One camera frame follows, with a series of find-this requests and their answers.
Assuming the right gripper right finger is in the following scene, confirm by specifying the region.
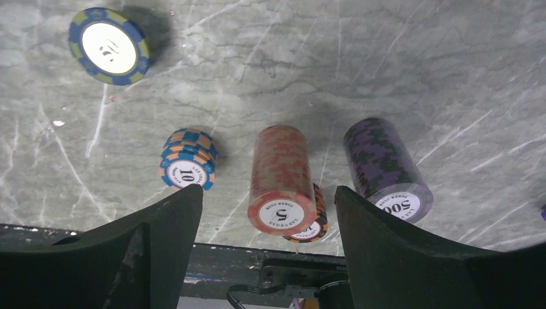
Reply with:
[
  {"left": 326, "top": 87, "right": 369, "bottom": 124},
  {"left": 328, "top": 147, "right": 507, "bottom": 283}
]
[{"left": 334, "top": 186, "right": 545, "bottom": 308}]

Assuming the black base frame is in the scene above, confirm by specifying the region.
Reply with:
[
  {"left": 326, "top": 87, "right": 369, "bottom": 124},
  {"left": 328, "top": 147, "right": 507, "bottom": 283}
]
[{"left": 0, "top": 223, "right": 355, "bottom": 309}]

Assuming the orange-black chip stack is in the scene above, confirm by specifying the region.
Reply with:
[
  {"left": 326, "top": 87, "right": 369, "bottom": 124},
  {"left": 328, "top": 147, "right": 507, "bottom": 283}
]
[{"left": 283, "top": 183, "right": 328, "bottom": 243}]

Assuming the purple chip stack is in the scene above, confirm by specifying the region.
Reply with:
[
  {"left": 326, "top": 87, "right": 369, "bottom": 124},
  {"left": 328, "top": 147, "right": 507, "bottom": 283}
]
[{"left": 343, "top": 118, "right": 433, "bottom": 223}]

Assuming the red chip stack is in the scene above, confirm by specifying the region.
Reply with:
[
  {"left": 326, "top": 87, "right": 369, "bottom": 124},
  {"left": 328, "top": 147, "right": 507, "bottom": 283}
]
[{"left": 247, "top": 124, "right": 317, "bottom": 236}]

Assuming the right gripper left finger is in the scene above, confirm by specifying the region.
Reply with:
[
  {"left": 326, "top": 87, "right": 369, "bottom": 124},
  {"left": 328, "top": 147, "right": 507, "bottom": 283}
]
[{"left": 1, "top": 185, "right": 203, "bottom": 308}]

